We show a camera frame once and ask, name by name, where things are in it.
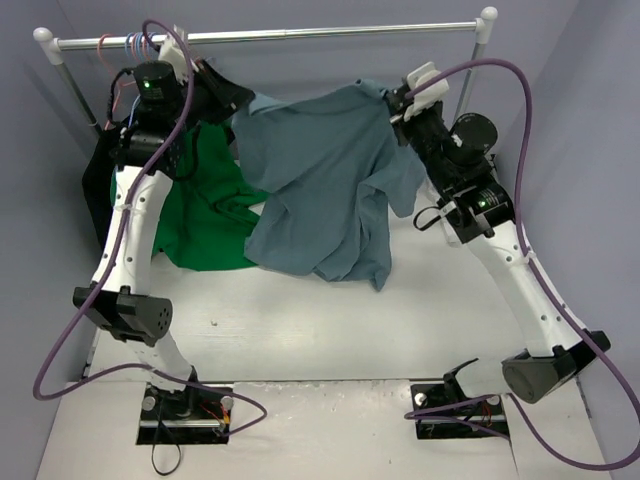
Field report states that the blue-grey t-shirt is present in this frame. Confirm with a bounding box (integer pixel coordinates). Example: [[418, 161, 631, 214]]
[[232, 80, 426, 290]]

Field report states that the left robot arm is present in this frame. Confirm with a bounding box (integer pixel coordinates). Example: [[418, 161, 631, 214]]
[[73, 59, 254, 420]]

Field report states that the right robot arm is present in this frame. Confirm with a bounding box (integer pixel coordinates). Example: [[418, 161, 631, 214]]
[[384, 87, 611, 412]]

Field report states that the green t-shirt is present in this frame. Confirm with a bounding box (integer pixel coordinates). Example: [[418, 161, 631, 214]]
[[109, 122, 266, 273]]

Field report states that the black t-shirt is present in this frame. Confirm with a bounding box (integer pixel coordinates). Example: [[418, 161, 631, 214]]
[[81, 126, 122, 249]]

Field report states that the silver clothes rack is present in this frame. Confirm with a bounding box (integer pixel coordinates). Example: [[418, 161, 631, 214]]
[[33, 6, 498, 134]]

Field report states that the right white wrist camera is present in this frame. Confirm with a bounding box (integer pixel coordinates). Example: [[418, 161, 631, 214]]
[[403, 62, 449, 122]]

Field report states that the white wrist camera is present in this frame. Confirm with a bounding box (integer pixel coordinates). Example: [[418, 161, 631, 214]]
[[403, 62, 449, 122], [158, 33, 197, 85]]

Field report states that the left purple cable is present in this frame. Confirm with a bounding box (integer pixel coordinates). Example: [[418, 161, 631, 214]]
[[32, 18, 269, 442]]

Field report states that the purple cable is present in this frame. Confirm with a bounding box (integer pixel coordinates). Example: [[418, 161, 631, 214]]
[[403, 58, 636, 471], [32, 18, 269, 442]]

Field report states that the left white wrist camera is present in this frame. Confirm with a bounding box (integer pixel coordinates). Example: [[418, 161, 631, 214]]
[[158, 33, 197, 85]]

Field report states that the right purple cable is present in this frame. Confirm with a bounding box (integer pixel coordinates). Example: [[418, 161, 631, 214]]
[[403, 58, 636, 471]]

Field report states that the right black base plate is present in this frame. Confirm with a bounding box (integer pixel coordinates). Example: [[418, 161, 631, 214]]
[[404, 358, 510, 440]]

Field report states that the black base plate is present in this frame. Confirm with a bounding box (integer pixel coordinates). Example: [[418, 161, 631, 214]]
[[404, 358, 510, 440], [136, 384, 234, 446]]

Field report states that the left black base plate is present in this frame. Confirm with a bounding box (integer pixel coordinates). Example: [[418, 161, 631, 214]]
[[136, 384, 234, 446]]

